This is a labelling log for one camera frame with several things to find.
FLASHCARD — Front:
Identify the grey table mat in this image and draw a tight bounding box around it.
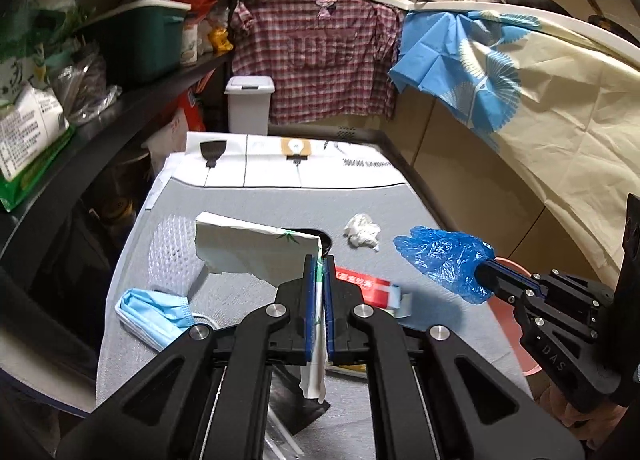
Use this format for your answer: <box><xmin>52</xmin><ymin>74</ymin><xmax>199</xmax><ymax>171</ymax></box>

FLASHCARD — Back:
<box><xmin>95</xmin><ymin>174</ymin><xmax>540</xmax><ymax>460</ymax></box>

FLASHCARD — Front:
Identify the black plastic packet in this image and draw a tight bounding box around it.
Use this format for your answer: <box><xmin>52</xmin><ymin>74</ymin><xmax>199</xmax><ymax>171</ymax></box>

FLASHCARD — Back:
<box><xmin>269</xmin><ymin>379</ymin><xmax>331</xmax><ymax>435</ymax></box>

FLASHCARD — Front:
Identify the blue face mask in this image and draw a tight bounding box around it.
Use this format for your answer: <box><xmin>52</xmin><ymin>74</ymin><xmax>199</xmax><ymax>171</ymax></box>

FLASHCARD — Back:
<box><xmin>114</xmin><ymin>288</ymin><xmax>219</xmax><ymax>352</ymax></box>

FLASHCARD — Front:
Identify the small black case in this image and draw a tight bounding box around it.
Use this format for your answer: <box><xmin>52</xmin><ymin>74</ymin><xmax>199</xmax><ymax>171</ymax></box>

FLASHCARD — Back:
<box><xmin>299</xmin><ymin>227</ymin><xmax>334</xmax><ymax>257</ymax></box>

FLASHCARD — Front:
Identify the person's right hand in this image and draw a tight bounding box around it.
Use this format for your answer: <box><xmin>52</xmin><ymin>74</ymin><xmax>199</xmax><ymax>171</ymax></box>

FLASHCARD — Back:
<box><xmin>564</xmin><ymin>401</ymin><xmax>628</xmax><ymax>447</ymax></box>

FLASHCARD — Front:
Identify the pink plastic basin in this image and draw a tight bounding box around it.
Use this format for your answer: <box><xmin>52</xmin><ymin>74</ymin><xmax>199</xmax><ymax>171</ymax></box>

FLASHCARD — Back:
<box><xmin>487</xmin><ymin>255</ymin><xmax>543</xmax><ymax>377</ymax></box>

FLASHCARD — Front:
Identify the blue and cream patterned cloth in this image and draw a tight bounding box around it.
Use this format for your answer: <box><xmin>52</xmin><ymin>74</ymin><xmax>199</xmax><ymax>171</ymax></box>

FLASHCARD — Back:
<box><xmin>389</xmin><ymin>9</ymin><xmax>640</xmax><ymax>263</ymax></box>

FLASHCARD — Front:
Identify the clear bag with dark contents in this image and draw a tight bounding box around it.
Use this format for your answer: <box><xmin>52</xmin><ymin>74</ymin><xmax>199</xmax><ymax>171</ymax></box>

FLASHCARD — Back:
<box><xmin>50</xmin><ymin>42</ymin><xmax>124</xmax><ymax>127</ymax></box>

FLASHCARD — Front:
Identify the green and white package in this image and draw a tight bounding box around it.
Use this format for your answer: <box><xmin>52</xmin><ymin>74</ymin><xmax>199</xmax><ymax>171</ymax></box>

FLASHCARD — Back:
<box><xmin>0</xmin><ymin>84</ymin><xmax>77</xmax><ymax>214</ymax></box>

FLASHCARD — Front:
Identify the red toothpaste box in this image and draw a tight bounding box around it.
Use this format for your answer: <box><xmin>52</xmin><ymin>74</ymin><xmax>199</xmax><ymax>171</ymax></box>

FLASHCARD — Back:
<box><xmin>334</xmin><ymin>267</ymin><xmax>414</xmax><ymax>319</ymax></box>

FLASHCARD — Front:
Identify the clear plastic straw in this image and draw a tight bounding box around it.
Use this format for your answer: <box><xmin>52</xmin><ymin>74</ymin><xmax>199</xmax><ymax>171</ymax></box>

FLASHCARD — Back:
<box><xmin>265</xmin><ymin>415</ymin><xmax>307</xmax><ymax>460</ymax></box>

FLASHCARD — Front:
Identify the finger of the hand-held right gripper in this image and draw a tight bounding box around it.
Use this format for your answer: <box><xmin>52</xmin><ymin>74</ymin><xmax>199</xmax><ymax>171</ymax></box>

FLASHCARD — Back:
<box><xmin>486</xmin><ymin>259</ymin><xmax>551</xmax><ymax>291</ymax></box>
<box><xmin>474</xmin><ymin>266</ymin><xmax>528</xmax><ymax>306</ymax></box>

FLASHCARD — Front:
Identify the white and green bag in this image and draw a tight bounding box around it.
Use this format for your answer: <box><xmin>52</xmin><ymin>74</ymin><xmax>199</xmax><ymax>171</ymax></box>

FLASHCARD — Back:
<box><xmin>0</xmin><ymin>0</ymin><xmax>82</xmax><ymax>91</ymax></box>

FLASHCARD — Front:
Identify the white bag with gold logo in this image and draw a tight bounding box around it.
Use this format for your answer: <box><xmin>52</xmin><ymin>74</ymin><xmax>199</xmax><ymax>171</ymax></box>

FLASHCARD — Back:
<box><xmin>140</xmin><ymin>131</ymin><xmax>402</xmax><ymax>212</ymax></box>

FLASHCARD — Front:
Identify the red plaid shirt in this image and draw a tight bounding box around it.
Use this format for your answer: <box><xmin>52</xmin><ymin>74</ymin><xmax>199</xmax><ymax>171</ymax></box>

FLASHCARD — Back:
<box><xmin>230</xmin><ymin>0</ymin><xmax>406</xmax><ymax>124</ymax></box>

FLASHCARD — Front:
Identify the clear bubble wrap piece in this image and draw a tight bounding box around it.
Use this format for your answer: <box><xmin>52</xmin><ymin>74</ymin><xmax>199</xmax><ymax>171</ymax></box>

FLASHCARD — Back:
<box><xmin>149</xmin><ymin>212</ymin><xmax>213</xmax><ymax>292</ymax></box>

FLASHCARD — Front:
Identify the yellow snack packet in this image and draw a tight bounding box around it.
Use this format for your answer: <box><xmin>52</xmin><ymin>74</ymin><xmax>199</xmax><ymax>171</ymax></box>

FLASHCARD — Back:
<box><xmin>207</xmin><ymin>27</ymin><xmax>234</xmax><ymax>57</ymax></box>

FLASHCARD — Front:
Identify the white lidded bin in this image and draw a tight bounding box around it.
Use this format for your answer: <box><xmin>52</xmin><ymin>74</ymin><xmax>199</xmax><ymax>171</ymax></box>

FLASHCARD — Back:
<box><xmin>224</xmin><ymin>76</ymin><xmax>276</xmax><ymax>136</ymax></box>

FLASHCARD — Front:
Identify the white packet with green print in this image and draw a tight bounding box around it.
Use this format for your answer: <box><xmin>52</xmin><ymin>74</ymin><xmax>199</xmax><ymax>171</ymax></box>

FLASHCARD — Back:
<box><xmin>194</xmin><ymin>211</ymin><xmax>329</xmax><ymax>402</ymax></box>

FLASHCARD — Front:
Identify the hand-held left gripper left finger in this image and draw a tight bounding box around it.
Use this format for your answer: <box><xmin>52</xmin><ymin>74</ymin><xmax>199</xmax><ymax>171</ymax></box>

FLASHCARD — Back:
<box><xmin>55</xmin><ymin>252</ymin><xmax>322</xmax><ymax>460</ymax></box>

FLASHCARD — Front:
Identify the white jar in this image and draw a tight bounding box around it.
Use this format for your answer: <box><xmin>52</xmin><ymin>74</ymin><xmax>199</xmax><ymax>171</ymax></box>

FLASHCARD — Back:
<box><xmin>180</xmin><ymin>22</ymin><xmax>201</xmax><ymax>67</ymax></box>

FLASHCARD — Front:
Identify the black shelf rack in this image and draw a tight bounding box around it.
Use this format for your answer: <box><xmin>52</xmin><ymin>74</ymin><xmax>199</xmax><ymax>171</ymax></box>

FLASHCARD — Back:
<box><xmin>0</xmin><ymin>0</ymin><xmax>249</xmax><ymax>291</ymax></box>

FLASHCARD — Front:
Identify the white tissue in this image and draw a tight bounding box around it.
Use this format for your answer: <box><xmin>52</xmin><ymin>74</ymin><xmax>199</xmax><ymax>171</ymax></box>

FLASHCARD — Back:
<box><xmin>343</xmin><ymin>213</ymin><xmax>382</xmax><ymax>252</ymax></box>

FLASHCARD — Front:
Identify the gold tissue pack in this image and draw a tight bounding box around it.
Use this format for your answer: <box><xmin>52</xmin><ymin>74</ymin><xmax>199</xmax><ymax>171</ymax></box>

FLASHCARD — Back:
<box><xmin>327</xmin><ymin>362</ymin><xmax>367</xmax><ymax>377</ymax></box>

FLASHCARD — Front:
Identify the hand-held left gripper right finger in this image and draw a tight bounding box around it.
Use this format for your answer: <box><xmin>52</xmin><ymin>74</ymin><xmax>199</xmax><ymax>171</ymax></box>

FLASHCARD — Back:
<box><xmin>322</xmin><ymin>255</ymin><xmax>586</xmax><ymax>460</ymax></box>

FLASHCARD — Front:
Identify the blue plastic glove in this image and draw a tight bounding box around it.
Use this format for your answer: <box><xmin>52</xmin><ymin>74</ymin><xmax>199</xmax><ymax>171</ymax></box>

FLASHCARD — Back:
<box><xmin>393</xmin><ymin>226</ymin><xmax>496</xmax><ymax>305</ymax></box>

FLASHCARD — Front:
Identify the red orange bag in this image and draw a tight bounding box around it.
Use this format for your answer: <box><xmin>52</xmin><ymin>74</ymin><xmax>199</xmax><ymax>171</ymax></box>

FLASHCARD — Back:
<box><xmin>174</xmin><ymin>0</ymin><xmax>219</xmax><ymax>17</ymax></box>

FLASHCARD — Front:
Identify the large red bag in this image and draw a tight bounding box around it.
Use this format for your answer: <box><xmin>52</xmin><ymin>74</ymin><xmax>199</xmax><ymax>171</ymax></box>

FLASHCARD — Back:
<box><xmin>164</xmin><ymin>90</ymin><xmax>207</xmax><ymax>142</ymax></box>

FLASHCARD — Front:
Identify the green storage box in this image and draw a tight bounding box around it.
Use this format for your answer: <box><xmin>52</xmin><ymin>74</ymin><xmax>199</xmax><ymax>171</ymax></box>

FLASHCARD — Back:
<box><xmin>75</xmin><ymin>0</ymin><xmax>193</xmax><ymax>87</ymax></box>

